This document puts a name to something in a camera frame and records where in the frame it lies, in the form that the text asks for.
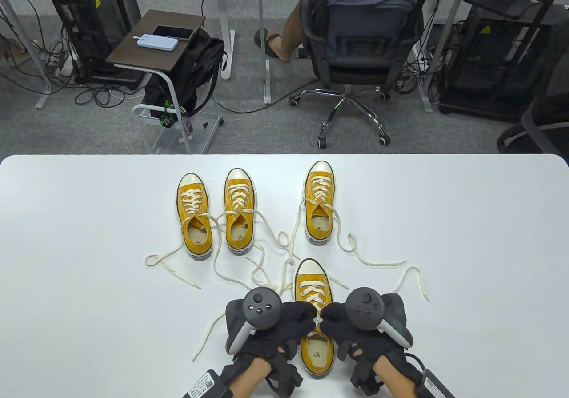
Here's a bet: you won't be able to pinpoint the person's right hand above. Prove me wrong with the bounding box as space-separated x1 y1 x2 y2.
320 302 421 392

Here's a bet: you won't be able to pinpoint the person's left hand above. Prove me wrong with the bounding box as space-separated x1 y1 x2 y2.
220 301 318 394

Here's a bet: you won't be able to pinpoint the grey hand controller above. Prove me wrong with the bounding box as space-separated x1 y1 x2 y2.
225 287 283 355
345 287 413 347

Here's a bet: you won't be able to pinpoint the white shoe laces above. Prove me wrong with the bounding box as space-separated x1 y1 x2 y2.
192 267 430 362
267 173 407 298

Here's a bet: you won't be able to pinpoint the yellow sneaker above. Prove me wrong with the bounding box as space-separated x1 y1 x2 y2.
145 189 256 289
213 184 349 298

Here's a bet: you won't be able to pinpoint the person's right forearm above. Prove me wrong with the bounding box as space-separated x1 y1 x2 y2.
373 356 421 398

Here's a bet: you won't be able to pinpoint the person's left forearm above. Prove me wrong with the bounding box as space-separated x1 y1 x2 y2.
229 357 272 398

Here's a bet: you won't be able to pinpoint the green backpack charm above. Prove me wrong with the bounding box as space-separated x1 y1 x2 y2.
159 99 175 128

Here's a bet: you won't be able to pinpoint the white desk leg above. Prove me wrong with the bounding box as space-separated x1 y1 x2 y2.
411 0 472 113
257 0 272 105
0 0 53 109
209 0 236 80

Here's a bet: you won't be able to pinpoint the black backpack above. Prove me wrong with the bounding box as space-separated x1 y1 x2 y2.
144 28 228 128

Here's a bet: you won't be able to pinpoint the black mesh chair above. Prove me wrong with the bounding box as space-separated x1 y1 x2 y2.
497 16 569 154

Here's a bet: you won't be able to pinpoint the black office chair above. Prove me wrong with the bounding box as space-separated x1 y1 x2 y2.
288 0 435 149

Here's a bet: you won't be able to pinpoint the black computer tower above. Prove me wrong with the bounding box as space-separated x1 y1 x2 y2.
439 7 554 121
48 0 142 84

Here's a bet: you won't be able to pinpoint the brown side table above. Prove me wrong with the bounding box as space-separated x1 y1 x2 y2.
106 9 224 155

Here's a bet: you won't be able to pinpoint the light blue power bank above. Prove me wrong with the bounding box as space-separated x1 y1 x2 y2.
136 34 179 52

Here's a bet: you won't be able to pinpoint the black smartphone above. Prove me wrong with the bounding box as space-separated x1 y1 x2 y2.
152 25 195 40

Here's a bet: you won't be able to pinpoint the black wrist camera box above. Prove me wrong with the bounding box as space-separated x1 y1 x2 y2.
182 369 232 398
418 369 456 398

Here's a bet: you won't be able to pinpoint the black floor cable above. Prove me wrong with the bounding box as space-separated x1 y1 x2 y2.
216 78 323 115

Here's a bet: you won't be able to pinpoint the tangle of black cables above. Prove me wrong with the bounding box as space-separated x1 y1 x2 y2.
396 16 449 96
0 0 134 107

